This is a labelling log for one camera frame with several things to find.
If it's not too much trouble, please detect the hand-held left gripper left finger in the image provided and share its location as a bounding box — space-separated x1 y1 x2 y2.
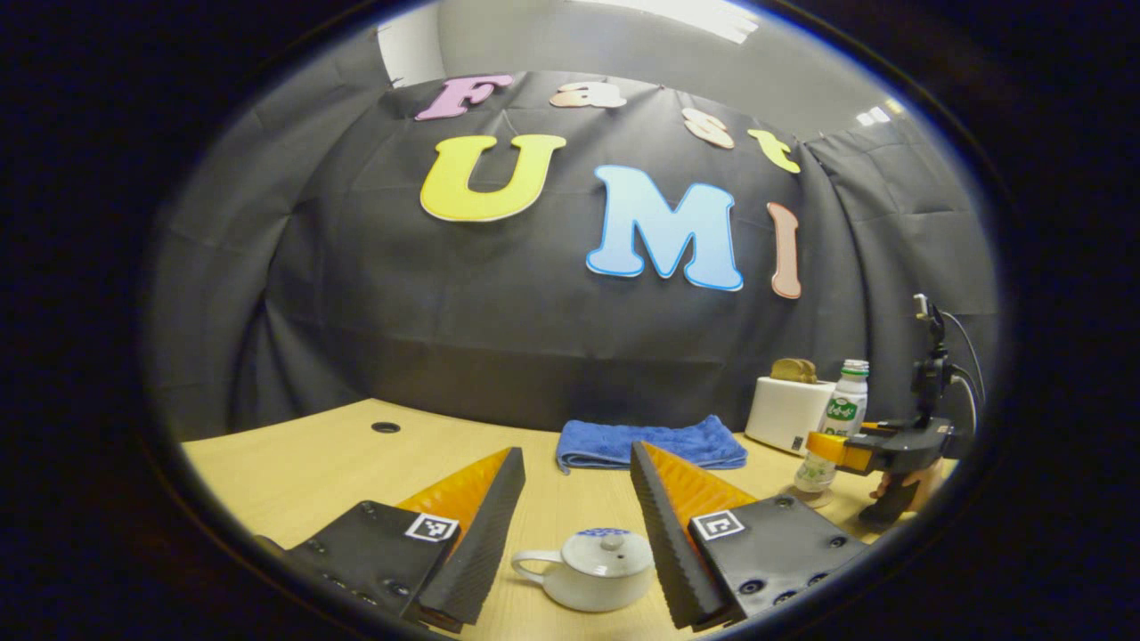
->
254 447 527 635

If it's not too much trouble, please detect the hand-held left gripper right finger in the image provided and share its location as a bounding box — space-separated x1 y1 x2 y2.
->
630 440 871 633

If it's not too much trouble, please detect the white plastic water bottle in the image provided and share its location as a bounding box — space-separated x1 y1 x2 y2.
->
794 359 871 496

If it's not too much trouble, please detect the white teacup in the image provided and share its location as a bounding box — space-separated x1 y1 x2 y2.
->
511 527 656 614

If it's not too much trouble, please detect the white toaster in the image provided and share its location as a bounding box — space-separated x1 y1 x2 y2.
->
744 375 839 458

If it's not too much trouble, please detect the blue folded towel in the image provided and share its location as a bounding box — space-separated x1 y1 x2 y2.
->
556 414 750 474

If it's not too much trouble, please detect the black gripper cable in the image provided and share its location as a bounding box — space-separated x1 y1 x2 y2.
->
940 311 988 435

